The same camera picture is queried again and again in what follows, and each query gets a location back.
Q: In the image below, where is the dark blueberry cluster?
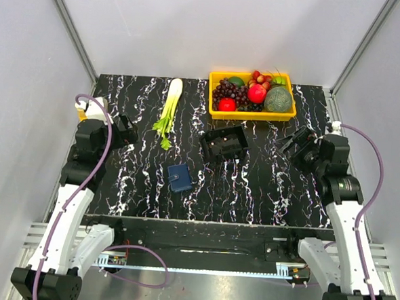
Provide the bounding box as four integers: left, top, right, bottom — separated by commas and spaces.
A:
237, 103, 264, 113

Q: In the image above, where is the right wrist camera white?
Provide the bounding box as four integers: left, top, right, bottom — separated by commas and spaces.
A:
327, 121, 342, 136

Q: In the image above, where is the red cherry cluster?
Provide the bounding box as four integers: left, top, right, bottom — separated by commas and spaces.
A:
247, 70, 273, 90

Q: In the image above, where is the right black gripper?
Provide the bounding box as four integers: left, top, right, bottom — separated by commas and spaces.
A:
269, 123, 327, 178

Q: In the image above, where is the celery stalk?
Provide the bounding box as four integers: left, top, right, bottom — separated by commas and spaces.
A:
153, 78, 183, 151

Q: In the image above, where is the green apple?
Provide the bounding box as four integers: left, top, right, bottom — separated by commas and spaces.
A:
271, 75, 287, 88

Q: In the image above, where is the black plastic card box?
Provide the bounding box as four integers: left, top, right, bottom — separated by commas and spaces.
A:
199, 126, 249, 163

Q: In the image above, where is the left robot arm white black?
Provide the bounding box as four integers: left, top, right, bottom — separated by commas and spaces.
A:
11, 115, 138, 300

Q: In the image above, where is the green avocado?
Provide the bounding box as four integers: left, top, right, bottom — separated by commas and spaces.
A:
228, 76, 245, 87

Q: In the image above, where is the red apple front left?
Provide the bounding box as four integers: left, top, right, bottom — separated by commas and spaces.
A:
218, 97, 237, 112

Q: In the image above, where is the red pink peach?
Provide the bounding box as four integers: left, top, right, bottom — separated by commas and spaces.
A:
247, 84, 267, 104

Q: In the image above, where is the blue leather card holder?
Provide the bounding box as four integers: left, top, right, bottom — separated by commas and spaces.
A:
167, 164, 192, 193

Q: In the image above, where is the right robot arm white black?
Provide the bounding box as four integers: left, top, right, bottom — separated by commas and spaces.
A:
279, 121, 397, 300

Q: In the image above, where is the purple grape bunch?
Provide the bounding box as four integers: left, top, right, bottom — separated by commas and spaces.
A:
212, 78, 249, 111

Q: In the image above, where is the green netted melon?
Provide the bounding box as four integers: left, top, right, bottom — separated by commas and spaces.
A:
264, 86, 293, 113

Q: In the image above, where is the yellow plastic fruit bin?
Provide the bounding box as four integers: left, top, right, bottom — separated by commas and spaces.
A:
209, 71, 297, 121

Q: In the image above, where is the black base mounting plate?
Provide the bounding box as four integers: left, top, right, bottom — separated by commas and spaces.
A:
81, 214, 334, 262

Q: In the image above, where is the yellow juice bottle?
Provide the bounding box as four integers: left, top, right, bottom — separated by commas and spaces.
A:
75, 100, 87, 121

